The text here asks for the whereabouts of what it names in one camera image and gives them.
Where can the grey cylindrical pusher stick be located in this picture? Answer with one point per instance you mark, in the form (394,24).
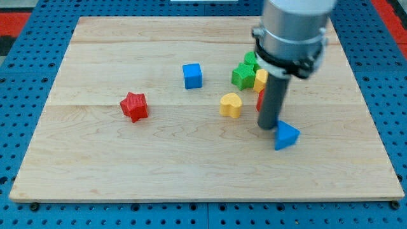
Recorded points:
(273,97)

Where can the green star block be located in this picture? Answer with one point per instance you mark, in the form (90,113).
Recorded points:
(243,76)

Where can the light wooden board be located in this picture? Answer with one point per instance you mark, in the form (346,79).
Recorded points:
(84,149)

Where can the blue triangle block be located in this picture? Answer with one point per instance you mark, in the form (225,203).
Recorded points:
(286,135)

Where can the red star block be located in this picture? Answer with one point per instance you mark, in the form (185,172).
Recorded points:
(134,106)

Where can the blue cube block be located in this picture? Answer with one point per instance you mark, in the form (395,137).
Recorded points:
(192,76)

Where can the yellow hexagon block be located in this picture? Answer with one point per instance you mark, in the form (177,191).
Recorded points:
(260,80)

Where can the red circle block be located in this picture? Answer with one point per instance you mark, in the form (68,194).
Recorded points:
(260,100)

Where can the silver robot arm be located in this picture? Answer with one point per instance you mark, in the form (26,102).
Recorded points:
(291,36)

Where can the yellow heart block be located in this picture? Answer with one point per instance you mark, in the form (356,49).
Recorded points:
(230,105)

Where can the green circle block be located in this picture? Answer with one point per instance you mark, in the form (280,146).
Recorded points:
(250,59)

